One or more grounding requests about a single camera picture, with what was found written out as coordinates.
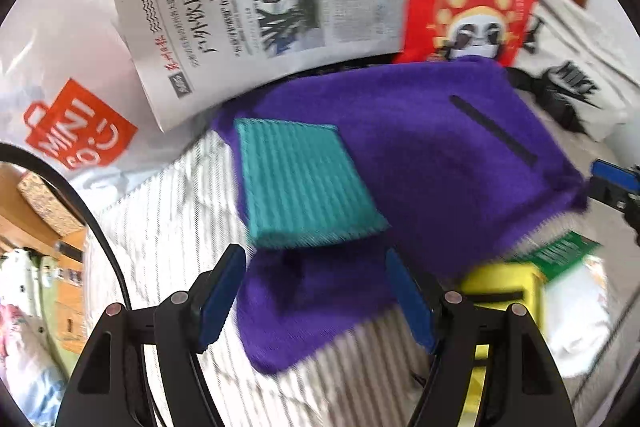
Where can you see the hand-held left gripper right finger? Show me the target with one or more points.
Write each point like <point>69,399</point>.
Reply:
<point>410,302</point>

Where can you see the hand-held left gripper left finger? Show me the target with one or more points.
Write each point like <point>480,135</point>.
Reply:
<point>222,297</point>

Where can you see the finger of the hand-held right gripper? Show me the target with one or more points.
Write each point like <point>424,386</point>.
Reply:
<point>617,174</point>

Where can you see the teal cloth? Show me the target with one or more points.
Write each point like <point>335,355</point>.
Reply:
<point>300,182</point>

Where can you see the purple towel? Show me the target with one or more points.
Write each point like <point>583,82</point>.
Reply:
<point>425,157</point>

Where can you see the green packet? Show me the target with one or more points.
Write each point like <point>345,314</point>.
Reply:
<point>565,252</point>

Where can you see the striped bedsheet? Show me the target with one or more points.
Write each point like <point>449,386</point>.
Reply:
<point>165,217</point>

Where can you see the white tote bag black logo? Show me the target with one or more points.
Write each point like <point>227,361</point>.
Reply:
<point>560,37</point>

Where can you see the wooden cabinet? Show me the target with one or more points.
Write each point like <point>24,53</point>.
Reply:
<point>70,317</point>

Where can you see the wicker box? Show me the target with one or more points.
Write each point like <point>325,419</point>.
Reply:
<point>45,202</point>

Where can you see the pile of clothes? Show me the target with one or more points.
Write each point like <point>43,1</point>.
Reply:
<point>20,337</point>

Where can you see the white plastic bag red logo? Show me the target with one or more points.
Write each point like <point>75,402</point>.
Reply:
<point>75,32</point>

